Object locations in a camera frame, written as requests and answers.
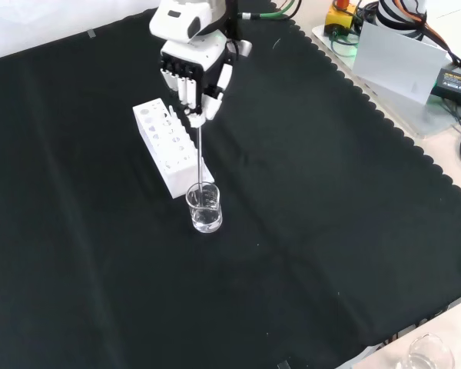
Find yellow stop button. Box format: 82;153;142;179
325;0;357;38

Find black power adapter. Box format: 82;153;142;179
429;67;461;103

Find pale board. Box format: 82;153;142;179
352;21;449;106

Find orange cable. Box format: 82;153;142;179
413;0;453;54

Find grey base plate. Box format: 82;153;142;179
310;22;461;139

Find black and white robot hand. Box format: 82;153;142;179
159;37;254;129

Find small clear glass beaker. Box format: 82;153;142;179
184;181;224;234

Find clear glass rod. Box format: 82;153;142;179
197;125;207;201

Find black bench cloth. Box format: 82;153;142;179
0;0;461;369

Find white test tube rack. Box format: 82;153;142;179
131;98;216;200

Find clear glass vessel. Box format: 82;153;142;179
397;332;456;369

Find green cable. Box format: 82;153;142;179
237;0;303;21
329;29;360;59

